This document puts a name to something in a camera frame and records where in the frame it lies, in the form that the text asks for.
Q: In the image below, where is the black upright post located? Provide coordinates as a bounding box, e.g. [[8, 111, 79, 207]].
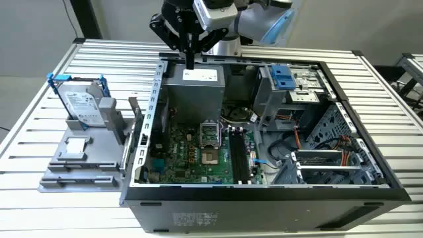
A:
[[70, 0, 104, 40]]

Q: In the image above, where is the locking lever wire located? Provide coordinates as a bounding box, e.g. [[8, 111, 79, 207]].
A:
[[218, 125, 230, 147]]

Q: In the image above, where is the hard disk in blue carrier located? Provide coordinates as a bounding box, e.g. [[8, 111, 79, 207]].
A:
[[46, 71, 111, 131]]

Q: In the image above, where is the grey power supply unit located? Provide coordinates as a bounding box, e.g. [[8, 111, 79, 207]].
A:
[[160, 63, 227, 126]]

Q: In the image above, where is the metal frame side table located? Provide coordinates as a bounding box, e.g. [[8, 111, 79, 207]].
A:
[[391, 52, 423, 110]]

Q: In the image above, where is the green motherboard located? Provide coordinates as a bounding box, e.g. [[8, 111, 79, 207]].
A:
[[147, 121, 266, 185]]

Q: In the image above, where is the graphics card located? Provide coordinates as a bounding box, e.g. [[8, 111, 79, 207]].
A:
[[119, 96, 147, 176]]

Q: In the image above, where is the blue drive latch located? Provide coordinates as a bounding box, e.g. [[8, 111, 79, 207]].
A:
[[268, 64, 295, 91]]

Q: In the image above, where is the black PC case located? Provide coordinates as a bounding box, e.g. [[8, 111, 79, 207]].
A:
[[118, 52, 413, 234]]

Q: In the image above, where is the grey parts rack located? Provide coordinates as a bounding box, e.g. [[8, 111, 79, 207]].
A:
[[38, 96, 138, 193]]

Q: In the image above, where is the black round fan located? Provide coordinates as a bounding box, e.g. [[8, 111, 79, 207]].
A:
[[222, 104, 258, 123]]

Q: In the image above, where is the thin wall cable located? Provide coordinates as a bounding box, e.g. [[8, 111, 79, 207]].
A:
[[64, 0, 82, 39]]

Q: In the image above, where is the grey disk bay cage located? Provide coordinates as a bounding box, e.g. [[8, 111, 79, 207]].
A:
[[274, 137, 387, 186]]

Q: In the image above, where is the orange wire bundle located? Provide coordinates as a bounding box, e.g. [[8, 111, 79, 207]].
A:
[[293, 126, 302, 151], [339, 135, 353, 167]]

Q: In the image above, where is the black RAM slot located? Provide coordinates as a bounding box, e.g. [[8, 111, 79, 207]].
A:
[[238, 126, 251, 184], [228, 126, 242, 184]]

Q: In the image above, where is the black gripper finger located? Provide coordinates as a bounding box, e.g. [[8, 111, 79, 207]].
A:
[[148, 13, 192, 70], [191, 28, 230, 70]]

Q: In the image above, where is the CPU socket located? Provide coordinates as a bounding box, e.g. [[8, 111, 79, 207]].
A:
[[202, 148, 222, 167]]

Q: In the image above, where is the black looped cable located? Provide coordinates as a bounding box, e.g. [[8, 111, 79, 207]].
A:
[[267, 138, 297, 171]]

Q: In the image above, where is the metal socket cover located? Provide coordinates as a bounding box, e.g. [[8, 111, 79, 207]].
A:
[[199, 119, 222, 149]]

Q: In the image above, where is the blue flat cable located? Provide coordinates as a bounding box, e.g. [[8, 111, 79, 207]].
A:
[[251, 158, 284, 167]]

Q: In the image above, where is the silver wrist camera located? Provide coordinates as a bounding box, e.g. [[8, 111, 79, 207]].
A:
[[192, 0, 239, 32]]

